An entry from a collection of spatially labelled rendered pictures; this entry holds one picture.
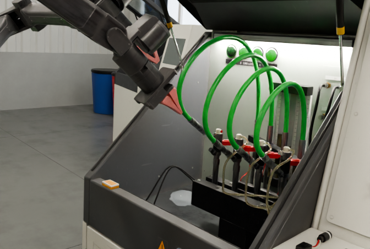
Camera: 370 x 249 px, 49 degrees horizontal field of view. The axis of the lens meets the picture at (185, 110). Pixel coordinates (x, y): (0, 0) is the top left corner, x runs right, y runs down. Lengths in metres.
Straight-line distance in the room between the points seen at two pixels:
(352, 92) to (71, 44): 7.29
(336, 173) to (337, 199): 0.06
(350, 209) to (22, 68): 7.05
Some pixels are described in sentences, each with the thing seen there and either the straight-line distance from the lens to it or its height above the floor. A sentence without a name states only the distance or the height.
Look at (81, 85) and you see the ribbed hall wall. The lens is 8.21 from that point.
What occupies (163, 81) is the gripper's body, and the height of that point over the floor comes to 1.32.
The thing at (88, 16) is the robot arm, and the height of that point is 1.45.
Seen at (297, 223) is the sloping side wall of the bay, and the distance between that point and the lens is 1.04.
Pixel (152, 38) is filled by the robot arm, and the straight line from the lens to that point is 0.87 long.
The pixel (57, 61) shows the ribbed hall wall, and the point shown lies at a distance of 7.96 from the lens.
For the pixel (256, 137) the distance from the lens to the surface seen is 0.99.
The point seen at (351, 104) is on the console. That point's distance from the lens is 1.08.
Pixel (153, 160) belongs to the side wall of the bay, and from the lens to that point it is 1.53.
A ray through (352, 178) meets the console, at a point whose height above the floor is 1.12.
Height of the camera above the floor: 1.42
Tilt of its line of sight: 10 degrees down
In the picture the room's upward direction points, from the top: 3 degrees clockwise
